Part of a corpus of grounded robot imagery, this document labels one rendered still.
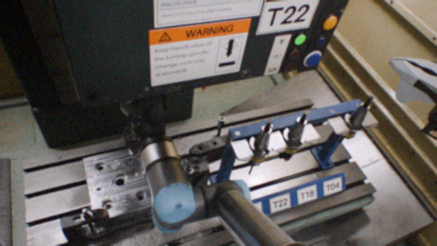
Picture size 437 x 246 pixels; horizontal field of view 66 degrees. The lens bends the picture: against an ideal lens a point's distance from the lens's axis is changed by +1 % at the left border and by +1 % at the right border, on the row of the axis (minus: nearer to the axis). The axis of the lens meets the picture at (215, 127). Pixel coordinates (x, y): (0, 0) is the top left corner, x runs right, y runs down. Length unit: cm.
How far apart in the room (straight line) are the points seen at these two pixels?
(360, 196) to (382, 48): 59
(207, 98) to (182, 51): 141
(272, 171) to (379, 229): 48
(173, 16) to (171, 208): 34
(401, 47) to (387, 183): 55
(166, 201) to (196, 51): 28
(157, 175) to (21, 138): 125
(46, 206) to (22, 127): 72
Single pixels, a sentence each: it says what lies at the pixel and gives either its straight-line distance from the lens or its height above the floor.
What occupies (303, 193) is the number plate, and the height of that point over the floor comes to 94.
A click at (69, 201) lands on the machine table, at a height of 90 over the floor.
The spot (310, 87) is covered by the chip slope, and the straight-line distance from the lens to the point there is 180.
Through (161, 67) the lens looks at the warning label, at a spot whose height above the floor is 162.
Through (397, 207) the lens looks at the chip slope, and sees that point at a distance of 156.
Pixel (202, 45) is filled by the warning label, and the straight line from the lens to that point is 53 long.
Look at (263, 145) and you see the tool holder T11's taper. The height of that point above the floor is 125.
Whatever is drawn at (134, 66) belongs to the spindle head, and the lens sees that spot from 52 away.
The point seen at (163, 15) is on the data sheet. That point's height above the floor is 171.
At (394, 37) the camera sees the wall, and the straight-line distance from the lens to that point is 150.
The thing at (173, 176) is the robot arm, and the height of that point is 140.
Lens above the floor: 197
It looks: 51 degrees down
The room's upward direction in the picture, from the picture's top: 11 degrees clockwise
